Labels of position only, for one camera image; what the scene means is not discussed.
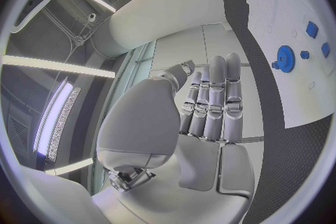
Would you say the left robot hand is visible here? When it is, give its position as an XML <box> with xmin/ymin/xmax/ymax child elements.
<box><xmin>91</xmin><ymin>53</ymin><xmax>257</xmax><ymax>224</ymax></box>

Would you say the white task board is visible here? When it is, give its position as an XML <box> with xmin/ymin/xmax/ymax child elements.
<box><xmin>242</xmin><ymin>0</ymin><xmax>336</xmax><ymax>129</ymax></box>

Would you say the blue block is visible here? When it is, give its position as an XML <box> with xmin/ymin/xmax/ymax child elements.
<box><xmin>320</xmin><ymin>42</ymin><xmax>332</xmax><ymax>59</ymax></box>
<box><xmin>305</xmin><ymin>21</ymin><xmax>319</xmax><ymax>39</ymax></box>

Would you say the blue gear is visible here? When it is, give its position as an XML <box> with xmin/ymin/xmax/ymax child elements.
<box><xmin>276</xmin><ymin>45</ymin><xmax>296</xmax><ymax>73</ymax></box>

